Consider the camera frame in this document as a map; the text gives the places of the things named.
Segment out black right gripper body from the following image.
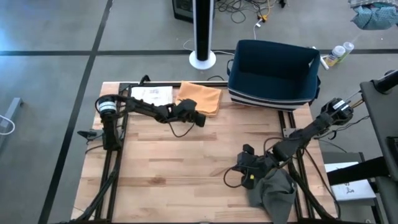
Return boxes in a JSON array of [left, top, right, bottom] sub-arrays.
[[237, 153, 280, 180]]

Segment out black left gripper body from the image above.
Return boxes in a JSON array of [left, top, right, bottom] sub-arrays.
[[164, 103, 200, 124]]

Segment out orange towel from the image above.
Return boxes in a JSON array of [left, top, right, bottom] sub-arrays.
[[176, 81, 223, 118]]

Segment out white plaid towel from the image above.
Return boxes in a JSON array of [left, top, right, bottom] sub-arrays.
[[130, 86, 174, 107]]

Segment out dark grey towel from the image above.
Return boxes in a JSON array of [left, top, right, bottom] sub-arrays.
[[247, 169, 299, 224]]

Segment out navy white striped fabric bin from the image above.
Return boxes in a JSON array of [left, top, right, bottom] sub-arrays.
[[226, 39, 322, 113]]

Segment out black white tower fan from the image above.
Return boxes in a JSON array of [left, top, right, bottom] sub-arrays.
[[188, 0, 217, 71]]

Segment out white box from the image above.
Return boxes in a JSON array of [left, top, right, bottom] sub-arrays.
[[325, 161, 377, 202]]

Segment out black box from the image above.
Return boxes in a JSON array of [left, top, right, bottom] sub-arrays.
[[172, 0, 195, 24]]

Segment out bottle with yellow label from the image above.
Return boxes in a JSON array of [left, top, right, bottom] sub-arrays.
[[325, 45, 346, 68]]

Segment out clear plastic cup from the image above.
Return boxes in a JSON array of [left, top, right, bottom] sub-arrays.
[[338, 42, 355, 65]]

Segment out teal cloth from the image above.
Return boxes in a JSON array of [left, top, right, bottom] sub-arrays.
[[351, 5, 398, 31]]

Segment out black aluminium table frame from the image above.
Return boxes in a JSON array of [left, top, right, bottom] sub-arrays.
[[67, 74, 343, 224]]

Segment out white cable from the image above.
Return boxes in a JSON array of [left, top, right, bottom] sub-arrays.
[[252, 18, 265, 41], [0, 114, 16, 136]]

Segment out black cable tangle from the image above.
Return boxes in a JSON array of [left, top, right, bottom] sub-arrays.
[[214, 0, 289, 25]]

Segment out grey metal bracket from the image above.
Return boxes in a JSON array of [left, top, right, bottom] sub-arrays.
[[0, 97, 25, 131]]

